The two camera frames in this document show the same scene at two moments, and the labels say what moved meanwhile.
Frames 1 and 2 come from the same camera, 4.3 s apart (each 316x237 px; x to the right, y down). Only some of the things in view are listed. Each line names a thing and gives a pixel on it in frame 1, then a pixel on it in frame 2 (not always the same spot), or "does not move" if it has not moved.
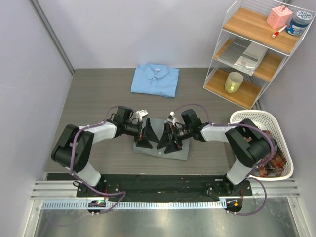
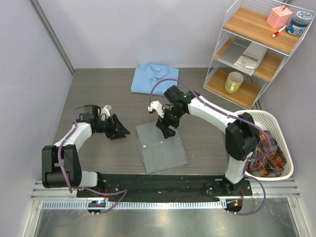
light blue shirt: (155, 79) does not move
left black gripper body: (141, 133) -> (112, 128)
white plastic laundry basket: (266, 121) does not move
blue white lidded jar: (297, 25) does not move
